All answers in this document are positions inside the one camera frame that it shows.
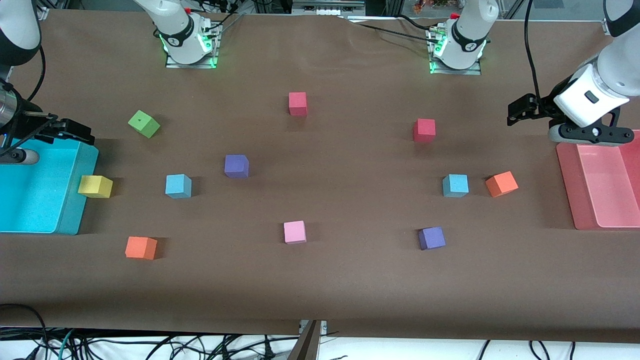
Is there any purple foam cube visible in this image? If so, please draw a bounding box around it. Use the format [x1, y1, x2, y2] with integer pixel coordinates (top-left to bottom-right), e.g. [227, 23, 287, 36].
[224, 154, 250, 179]
[418, 226, 446, 251]

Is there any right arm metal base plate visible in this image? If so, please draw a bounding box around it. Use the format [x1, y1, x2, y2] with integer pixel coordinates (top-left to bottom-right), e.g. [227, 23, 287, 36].
[165, 22, 220, 70]

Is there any dark metal post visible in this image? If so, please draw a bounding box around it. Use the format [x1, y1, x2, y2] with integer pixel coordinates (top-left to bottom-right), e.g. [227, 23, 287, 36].
[287, 320, 322, 360]

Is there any brown table cover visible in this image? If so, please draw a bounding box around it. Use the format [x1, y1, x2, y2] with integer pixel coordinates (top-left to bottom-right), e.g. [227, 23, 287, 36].
[0, 7, 640, 346]

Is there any right arm black wrist cable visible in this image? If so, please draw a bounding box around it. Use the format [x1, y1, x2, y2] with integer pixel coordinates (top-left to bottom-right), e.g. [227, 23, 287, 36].
[25, 44, 47, 103]

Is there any cyan plastic bin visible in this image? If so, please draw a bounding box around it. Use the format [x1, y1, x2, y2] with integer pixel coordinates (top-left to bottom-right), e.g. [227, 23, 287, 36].
[0, 136, 100, 236]

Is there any orange foam cube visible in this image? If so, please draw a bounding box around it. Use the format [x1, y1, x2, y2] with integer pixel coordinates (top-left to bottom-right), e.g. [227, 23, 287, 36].
[485, 171, 519, 198]
[125, 236, 158, 261]

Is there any pink foam cube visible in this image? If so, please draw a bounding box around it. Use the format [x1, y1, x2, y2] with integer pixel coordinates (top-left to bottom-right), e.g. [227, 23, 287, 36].
[283, 220, 307, 245]

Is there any arm black wrist cable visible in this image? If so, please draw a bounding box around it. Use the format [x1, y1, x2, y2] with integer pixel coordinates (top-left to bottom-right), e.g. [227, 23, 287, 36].
[25, 44, 47, 103]
[523, 0, 546, 108]

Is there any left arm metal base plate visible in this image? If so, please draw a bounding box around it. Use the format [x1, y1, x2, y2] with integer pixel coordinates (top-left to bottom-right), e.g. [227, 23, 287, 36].
[428, 27, 482, 76]

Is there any black table cable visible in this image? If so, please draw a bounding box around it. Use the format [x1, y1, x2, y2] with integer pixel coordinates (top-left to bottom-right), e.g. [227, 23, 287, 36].
[200, 0, 247, 38]
[345, 19, 441, 42]

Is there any pink plastic bin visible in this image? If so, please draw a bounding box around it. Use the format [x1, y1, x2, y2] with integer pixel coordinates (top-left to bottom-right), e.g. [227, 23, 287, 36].
[556, 129, 640, 231]

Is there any left arm black wrist cable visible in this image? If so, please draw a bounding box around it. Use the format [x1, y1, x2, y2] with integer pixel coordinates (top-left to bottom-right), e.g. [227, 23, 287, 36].
[523, 0, 546, 108]

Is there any teal floor cable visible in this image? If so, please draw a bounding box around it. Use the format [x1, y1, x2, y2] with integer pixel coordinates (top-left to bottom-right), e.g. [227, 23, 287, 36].
[56, 327, 77, 360]

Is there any red foam cube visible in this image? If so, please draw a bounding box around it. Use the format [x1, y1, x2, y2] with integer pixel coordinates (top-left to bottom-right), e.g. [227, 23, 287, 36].
[288, 92, 308, 117]
[413, 118, 436, 143]

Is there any blue foam cube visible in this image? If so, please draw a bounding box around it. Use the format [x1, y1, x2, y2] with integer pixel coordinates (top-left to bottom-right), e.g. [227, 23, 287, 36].
[165, 173, 193, 200]
[442, 174, 470, 198]

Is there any green foam cube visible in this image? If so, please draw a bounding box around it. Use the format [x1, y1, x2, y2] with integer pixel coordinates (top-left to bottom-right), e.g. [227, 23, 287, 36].
[127, 110, 162, 139]

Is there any yellow foam cube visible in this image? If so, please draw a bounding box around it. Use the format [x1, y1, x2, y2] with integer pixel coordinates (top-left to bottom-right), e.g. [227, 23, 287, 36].
[78, 175, 114, 199]

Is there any aluminium frame bar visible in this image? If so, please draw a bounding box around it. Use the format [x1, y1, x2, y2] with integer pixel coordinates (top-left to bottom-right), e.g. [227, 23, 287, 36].
[292, 0, 366, 17]

